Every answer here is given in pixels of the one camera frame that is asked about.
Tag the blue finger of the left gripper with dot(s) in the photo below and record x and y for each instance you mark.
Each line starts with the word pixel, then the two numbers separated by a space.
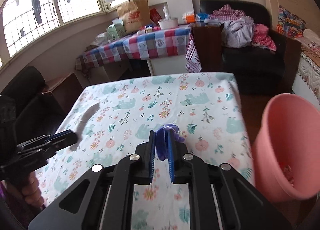
pixel 67 135

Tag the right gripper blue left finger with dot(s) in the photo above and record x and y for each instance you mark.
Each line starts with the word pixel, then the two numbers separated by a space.
pixel 146 151

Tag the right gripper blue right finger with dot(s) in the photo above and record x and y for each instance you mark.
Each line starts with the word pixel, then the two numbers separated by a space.
pixel 176 150

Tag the left hand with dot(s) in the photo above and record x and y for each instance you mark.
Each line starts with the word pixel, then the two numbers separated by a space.
pixel 31 192

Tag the black chair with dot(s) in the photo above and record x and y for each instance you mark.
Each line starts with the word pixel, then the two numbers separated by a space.
pixel 37 113

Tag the floral white tablecloth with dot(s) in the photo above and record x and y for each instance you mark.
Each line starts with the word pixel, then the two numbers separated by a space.
pixel 115 117

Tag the pink plastic basin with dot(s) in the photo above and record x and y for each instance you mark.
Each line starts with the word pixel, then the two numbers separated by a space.
pixel 286 150

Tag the checkered tablecloth table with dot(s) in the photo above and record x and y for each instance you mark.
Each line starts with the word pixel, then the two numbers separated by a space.
pixel 167 52

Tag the black leather armchair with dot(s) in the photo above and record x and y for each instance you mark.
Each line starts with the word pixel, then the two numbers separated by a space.
pixel 259 71

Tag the green tissue box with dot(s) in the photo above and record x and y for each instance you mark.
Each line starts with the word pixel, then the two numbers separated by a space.
pixel 116 30

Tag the dark wooden side cabinet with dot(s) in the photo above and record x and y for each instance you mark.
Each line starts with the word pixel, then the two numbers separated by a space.
pixel 208 43

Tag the white round container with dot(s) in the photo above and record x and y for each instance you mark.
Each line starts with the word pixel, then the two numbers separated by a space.
pixel 167 22

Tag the brown paper shopping bag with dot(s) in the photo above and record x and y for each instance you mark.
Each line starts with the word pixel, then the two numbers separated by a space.
pixel 135 14

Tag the pile of clothes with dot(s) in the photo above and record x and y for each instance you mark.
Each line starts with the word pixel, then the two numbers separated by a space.
pixel 241 30

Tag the orange tissue pack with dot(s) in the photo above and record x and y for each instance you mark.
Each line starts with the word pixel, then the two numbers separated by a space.
pixel 191 17

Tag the bed with quilted mattress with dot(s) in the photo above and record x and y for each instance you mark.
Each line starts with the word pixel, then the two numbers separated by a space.
pixel 307 80

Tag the colourful cartoon pillow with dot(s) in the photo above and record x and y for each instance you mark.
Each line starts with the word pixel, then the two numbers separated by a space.
pixel 290 24

